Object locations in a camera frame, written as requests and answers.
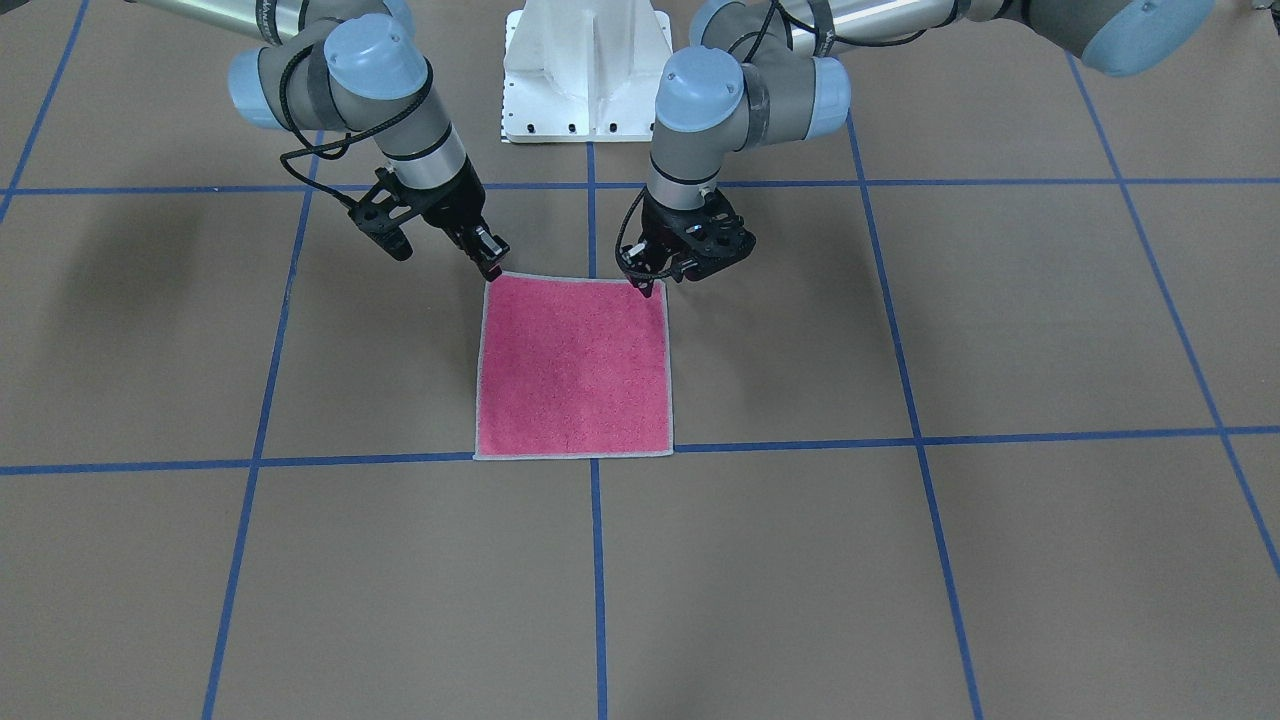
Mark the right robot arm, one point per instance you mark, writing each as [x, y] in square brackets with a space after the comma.
[335, 73]

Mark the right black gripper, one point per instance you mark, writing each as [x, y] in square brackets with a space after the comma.
[447, 208]

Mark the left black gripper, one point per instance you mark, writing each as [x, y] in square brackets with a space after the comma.
[660, 226]

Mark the pink grey towel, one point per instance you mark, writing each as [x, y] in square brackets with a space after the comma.
[572, 368]

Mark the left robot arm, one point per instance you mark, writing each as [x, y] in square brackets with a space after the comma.
[761, 74]

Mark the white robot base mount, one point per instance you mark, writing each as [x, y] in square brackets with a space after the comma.
[583, 71]

